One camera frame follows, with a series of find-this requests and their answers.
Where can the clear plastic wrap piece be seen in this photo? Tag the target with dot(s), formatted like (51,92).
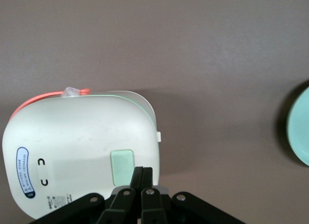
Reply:
(70,92)

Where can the mint green round plate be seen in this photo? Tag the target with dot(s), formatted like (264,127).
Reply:
(300,127)

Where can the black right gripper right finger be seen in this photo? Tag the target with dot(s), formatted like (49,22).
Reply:
(152,207)

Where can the mint green rice cooker button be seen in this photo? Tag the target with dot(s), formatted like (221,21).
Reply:
(122,164)

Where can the oval blue-rimmed warning sticker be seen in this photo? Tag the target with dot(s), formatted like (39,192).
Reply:
(23,172)

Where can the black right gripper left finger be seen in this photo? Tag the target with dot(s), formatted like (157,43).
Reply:
(125,204)

